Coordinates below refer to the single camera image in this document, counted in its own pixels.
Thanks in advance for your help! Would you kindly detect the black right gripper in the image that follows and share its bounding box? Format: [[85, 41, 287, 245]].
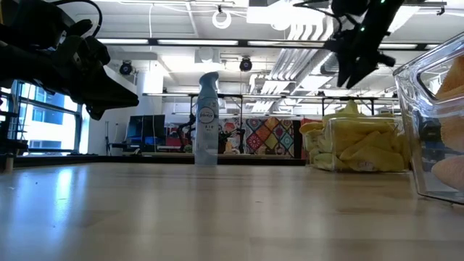
[[323, 14, 397, 90]]

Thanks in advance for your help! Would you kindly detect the black ceiling spot lamp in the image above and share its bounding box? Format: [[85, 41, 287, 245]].
[[239, 56, 254, 73], [118, 59, 133, 76]]

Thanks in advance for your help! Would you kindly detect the round white ceiling lamp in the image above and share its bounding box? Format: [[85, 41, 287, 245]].
[[212, 9, 233, 30]]

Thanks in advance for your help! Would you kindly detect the Febreze air freshener spray bottle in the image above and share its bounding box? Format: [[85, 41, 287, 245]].
[[194, 71, 220, 167]]

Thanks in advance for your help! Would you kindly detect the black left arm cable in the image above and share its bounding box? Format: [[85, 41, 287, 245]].
[[50, 0, 104, 38]]

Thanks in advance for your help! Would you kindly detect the black aluminium rig frame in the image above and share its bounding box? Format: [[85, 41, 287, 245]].
[[14, 154, 307, 168]]

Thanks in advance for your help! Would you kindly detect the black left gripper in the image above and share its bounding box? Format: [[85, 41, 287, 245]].
[[0, 0, 141, 121]]

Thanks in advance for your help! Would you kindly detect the black computer monitor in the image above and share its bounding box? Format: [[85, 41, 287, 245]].
[[126, 114, 166, 148]]

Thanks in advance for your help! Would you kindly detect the clear plastic basket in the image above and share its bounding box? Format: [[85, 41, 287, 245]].
[[393, 31, 464, 206], [306, 115, 411, 173]]

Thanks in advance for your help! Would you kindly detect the colourful patchwork quilt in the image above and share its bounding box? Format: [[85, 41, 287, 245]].
[[217, 116, 297, 158]]

